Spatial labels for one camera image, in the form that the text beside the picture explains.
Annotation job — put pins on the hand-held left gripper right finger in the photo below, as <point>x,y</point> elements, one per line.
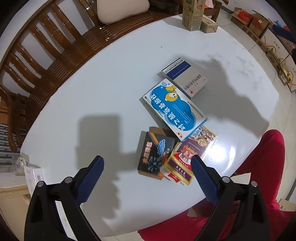
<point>204,178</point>

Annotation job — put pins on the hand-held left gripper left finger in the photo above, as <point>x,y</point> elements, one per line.
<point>91,178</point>

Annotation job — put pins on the red white foil packet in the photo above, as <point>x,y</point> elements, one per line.
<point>173,178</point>

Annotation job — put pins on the purple yellow box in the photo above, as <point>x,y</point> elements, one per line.
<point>198,139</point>

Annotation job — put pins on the small black box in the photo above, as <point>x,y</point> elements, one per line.
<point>152,153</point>

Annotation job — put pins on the blue white cartoon medicine box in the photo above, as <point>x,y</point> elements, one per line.
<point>171,109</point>

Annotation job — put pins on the white medicine box blue stripe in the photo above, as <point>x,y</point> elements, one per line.
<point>185,78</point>

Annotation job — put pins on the long white box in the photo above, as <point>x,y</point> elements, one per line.
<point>33,178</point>

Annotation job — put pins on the person's right leg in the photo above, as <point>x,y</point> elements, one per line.
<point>272,157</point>

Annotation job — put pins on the white top wooden table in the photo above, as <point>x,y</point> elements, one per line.
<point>104,92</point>

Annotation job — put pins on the grey radiator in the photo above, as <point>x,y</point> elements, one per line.
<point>5,143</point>

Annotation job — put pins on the wooden slatted sofa bench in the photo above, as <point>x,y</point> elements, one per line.
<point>76,46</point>

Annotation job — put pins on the small beige carton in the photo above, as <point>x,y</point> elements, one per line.
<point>209,25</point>

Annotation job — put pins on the tall green white milk carton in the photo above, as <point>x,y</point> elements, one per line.
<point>192,16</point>

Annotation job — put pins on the row of cardboard boxes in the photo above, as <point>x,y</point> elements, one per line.
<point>256,23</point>

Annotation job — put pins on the red plastic bag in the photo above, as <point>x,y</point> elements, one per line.
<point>244,16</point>

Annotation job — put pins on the wooden armchair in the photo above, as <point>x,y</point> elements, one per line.
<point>216,11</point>

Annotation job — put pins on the beige back cushion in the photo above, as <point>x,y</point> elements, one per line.
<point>120,11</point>

